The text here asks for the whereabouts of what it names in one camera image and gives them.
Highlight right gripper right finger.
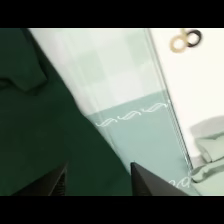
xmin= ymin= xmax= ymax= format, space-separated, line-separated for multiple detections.
xmin=129 ymin=161 xmax=191 ymax=197

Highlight pale folded garment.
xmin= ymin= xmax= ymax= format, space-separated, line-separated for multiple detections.
xmin=189 ymin=116 xmax=224 ymax=188

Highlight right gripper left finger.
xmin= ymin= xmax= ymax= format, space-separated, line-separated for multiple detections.
xmin=11 ymin=162 xmax=69 ymax=197

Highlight black ring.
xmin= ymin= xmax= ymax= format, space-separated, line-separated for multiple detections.
xmin=185 ymin=29 xmax=203 ymax=48

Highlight tan ring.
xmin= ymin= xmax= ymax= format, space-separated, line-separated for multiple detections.
xmin=169 ymin=29 xmax=188 ymax=54

